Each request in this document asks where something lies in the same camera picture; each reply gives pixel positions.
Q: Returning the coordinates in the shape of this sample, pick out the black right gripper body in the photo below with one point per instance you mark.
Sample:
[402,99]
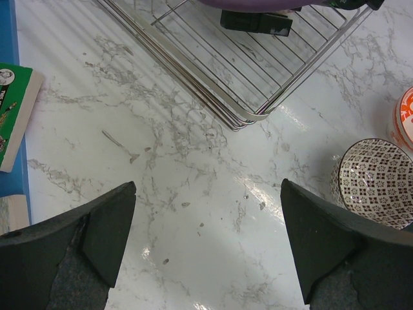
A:
[260,23]

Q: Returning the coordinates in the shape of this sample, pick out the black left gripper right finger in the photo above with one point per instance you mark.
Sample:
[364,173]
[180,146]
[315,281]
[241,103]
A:
[343,260]

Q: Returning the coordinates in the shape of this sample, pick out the beige book edge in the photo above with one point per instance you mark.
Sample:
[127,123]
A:
[14,213]

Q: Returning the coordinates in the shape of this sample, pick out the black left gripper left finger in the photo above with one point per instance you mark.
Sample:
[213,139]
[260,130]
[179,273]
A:
[71,260]

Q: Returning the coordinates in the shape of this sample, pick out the metal wire dish rack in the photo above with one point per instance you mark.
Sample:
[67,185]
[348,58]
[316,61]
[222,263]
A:
[241,77]

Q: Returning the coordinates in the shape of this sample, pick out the orange white floral bowl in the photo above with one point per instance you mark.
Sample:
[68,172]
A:
[400,125]

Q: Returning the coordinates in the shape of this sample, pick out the gold lattice pattern bowl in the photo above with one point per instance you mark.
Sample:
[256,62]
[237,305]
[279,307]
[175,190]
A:
[373,179]

